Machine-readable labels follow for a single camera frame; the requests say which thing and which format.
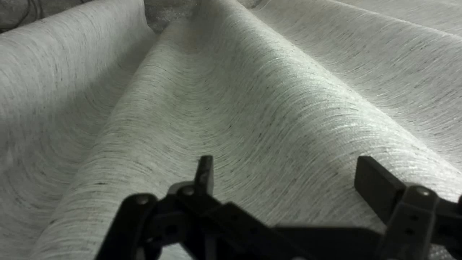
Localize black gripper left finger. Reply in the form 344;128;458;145
194;155;214;196

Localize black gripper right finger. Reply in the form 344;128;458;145
354;157;406;223

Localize grey woven fabric curtain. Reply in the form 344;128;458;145
0;0;462;260

